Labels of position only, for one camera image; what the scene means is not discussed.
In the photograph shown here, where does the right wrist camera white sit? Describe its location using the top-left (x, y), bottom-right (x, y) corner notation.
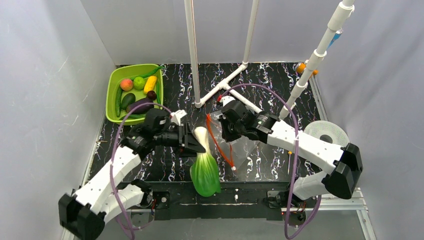
top-left (217, 95), bottom-right (235, 106)

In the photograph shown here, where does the toy green chili pepper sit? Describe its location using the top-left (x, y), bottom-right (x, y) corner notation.
top-left (129, 66), bottom-right (165, 81)

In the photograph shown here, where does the green plastic basin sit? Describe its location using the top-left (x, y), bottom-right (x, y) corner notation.
top-left (105, 63), bottom-right (164, 125)

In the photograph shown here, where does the toy green lime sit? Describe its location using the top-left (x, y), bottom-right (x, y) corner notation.
top-left (133, 76), bottom-right (147, 91)

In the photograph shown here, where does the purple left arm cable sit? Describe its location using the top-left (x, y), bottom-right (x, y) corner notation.
top-left (109, 102), bottom-right (173, 240)

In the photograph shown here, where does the aluminium rail frame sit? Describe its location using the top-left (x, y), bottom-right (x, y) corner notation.
top-left (61, 74), bottom-right (378, 240)

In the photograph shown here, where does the toy bok choy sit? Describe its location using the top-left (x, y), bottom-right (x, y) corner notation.
top-left (190, 126), bottom-right (221, 197)

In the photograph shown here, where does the black marble pattern mat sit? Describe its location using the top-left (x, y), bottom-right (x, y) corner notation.
top-left (86, 62), bottom-right (340, 183)

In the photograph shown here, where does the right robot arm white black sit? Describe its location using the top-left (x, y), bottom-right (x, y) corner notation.
top-left (218, 96), bottom-right (363, 201)

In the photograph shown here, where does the orange clamp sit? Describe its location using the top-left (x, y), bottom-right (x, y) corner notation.
top-left (294, 62), bottom-right (319, 76)

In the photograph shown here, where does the white filament spool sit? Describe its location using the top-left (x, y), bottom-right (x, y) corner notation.
top-left (304, 120), bottom-right (350, 147)

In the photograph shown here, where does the toy purple eggplant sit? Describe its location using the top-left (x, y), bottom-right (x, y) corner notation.
top-left (126, 97), bottom-right (154, 115)

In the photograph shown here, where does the yellow handle screwdriver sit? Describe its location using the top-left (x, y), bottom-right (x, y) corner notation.
top-left (287, 151), bottom-right (293, 175)

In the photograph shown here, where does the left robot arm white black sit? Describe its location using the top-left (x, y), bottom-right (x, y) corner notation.
top-left (58, 108), bottom-right (206, 240)

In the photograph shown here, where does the toy green cucumber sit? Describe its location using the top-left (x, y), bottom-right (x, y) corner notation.
top-left (115, 86), bottom-right (123, 118)

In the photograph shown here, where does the toy peach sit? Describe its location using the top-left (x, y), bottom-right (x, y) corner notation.
top-left (119, 78), bottom-right (134, 92)

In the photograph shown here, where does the white PVC pipe frame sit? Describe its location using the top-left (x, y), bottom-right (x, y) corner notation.
top-left (183, 0), bottom-right (356, 120)

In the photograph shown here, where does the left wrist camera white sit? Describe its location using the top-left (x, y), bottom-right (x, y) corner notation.
top-left (170, 109), bottom-right (187, 126)

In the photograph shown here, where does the clear zip bag orange zipper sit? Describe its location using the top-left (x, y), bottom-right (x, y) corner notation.
top-left (206, 111), bottom-right (259, 171)

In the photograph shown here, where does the toy dark red plum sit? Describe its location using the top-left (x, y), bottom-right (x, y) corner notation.
top-left (146, 90), bottom-right (157, 101)

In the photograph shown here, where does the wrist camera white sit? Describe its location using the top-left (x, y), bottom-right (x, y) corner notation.
top-left (217, 95), bottom-right (235, 106)
top-left (170, 109), bottom-right (187, 126)

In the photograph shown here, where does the toy yellow corn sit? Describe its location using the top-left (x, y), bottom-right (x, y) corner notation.
top-left (143, 75), bottom-right (158, 95)

